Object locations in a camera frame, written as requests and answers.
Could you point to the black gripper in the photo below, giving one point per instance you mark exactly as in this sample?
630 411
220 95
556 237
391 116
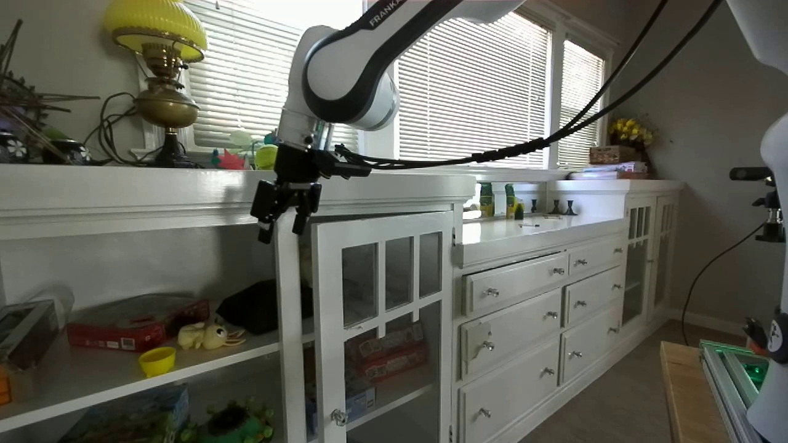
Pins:
297 191

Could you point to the white glass cabinet door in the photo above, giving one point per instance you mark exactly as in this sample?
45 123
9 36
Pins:
326 327

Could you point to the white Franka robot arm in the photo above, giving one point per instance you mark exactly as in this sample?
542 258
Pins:
346 74

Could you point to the white shelf cabinet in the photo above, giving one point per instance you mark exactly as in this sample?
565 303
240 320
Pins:
123 197

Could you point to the yellow-green ball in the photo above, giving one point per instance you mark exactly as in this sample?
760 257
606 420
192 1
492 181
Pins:
265 157

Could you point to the small red toy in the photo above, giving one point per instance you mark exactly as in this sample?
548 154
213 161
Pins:
231 161

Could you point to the black cloth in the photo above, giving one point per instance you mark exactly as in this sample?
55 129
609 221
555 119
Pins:
249 309

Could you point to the pale yellow plush toy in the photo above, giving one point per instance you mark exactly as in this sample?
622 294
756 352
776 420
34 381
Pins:
201 335

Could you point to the small yellow cup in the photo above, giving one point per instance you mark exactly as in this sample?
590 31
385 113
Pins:
159 360

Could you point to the green bottle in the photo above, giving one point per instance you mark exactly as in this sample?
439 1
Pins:
511 199
486 199

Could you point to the flat red game box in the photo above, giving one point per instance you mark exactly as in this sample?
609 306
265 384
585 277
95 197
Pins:
113 332

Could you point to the yellow shade brass lamp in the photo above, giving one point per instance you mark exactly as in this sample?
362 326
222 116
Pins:
161 32

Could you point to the white drawer unit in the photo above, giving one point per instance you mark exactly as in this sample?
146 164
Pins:
508 234

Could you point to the small dark bottle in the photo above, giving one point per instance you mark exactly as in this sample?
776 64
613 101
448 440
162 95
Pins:
555 208
571 209

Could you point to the dark spiky plant decoration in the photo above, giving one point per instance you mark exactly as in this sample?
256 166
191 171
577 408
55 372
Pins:
33 107

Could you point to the dark box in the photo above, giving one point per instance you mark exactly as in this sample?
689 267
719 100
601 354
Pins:
28 332

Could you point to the narrow white window blind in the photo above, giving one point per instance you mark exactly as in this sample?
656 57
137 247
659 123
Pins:
574 70

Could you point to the folded cloth stack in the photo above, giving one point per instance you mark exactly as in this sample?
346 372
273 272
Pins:
612 171

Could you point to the small orange box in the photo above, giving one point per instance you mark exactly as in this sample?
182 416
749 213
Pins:
5 384

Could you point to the brown wicker basket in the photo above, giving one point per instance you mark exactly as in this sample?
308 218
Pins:
617 156

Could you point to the yellow flower bunch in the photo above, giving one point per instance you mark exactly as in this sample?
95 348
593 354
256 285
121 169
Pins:
630 134

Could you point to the wooden board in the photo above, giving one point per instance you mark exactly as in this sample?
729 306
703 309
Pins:
684 402

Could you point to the green and white frame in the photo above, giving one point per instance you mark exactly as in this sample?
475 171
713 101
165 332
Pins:
734 376

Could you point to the black camera on stand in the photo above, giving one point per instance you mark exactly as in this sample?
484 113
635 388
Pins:
766 205

